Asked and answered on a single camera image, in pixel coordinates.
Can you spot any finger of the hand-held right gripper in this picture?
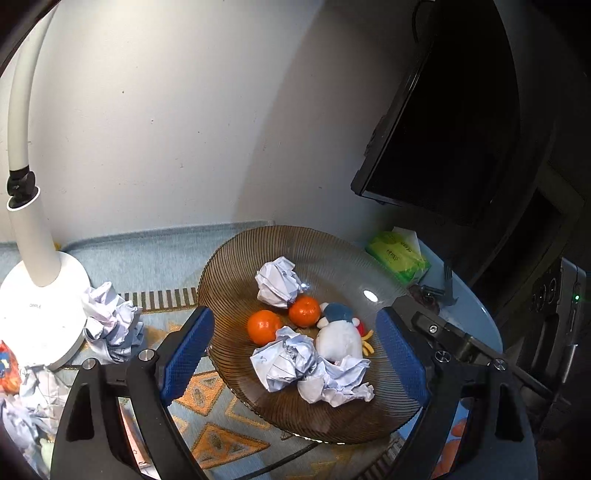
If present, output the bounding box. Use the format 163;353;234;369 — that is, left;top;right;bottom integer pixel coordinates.
412;310;552;400

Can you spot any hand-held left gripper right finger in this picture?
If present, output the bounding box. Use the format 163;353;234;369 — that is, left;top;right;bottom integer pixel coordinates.
375;295;539;480

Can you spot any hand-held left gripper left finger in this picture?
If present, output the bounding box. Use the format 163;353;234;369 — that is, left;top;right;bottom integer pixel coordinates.
50;305;216;480

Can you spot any white plush toy blue hat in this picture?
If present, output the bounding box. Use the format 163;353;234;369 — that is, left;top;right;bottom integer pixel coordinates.
315;302;374;365

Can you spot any orange tangerine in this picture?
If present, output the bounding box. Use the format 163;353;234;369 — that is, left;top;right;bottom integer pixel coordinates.
289;295;321;328
247;310;282;344

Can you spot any brown ribbed glass plate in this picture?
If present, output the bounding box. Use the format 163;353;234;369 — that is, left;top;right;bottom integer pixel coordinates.
197;225;432;445

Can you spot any black metal clip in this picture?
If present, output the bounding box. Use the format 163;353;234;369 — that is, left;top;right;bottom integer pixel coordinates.
409;263;459;308

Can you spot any crumpled white paper ball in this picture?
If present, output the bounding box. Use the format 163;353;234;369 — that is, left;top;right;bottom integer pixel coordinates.
255;257;309;309
250;326;319;393
298;354;376;408
82;281;146;363

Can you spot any blue patterned table mat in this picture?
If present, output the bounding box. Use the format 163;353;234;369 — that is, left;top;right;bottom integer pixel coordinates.
0;222;462;480

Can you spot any green tissue pack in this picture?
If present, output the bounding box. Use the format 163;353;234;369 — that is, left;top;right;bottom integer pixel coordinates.
366;226;431;284

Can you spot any white desk lamp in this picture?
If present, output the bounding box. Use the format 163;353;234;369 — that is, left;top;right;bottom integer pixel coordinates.
0;0;92;372

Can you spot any crumpled white paper pile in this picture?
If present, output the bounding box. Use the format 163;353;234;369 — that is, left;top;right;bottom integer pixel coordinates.
0;364;70;478

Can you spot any red snack packet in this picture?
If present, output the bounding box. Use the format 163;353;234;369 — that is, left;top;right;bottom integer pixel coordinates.
0;340;21;394

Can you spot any black monitor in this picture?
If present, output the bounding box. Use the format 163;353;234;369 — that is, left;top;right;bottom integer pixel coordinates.
351;0;522;227

